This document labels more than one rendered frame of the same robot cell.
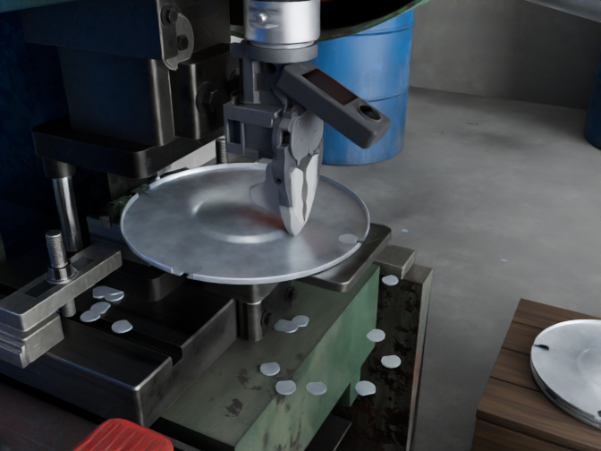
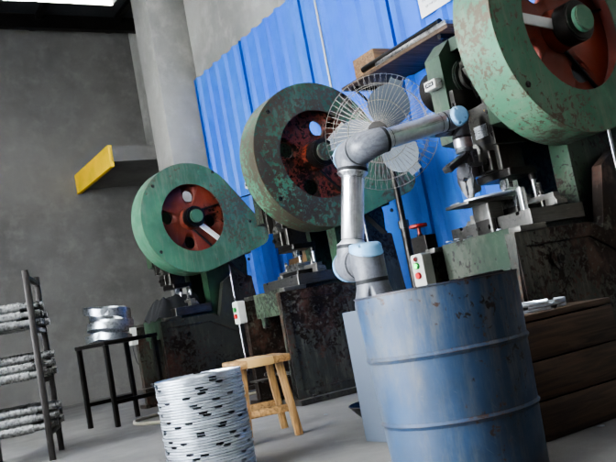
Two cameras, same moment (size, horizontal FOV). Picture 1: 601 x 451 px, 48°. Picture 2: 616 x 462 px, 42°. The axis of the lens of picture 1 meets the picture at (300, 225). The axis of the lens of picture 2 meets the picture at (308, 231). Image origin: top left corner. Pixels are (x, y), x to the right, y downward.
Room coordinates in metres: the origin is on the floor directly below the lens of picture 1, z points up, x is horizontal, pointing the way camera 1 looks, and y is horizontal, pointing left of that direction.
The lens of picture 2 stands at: (1.68, -3.04, 0.46)
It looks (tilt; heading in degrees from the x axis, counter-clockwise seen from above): 6 degrees up; 120
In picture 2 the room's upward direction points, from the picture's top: 11 degrees counter-clockwise
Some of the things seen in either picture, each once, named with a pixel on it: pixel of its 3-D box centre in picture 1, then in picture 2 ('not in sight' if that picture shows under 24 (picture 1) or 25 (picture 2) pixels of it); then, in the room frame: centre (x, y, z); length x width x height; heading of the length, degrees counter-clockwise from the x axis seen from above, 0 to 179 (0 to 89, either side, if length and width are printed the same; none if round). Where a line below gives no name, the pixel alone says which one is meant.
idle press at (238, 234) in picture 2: not in sight; (217, 280); (-2.20, 2.07, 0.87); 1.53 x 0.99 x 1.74; 66
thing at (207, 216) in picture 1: (246, 214); (486, 198); (0.71, 0.06, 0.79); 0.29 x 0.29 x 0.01
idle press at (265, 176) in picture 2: not in sight; (346, 241); (-0.60, 1.31, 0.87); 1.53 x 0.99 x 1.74; 61
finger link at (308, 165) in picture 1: (287, 189); (475, 189); (0.69, 0.01, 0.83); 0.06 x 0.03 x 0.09; 63
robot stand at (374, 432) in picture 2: not in sight; (389, 370); (0.42, -0.51, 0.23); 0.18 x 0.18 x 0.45; 63
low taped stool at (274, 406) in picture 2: not in sight; (260, 397); (-0.33, -0.24, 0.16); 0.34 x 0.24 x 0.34; 135
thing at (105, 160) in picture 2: not in sight; (132, 166); (-4.22, 3.56, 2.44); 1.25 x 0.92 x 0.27; 153
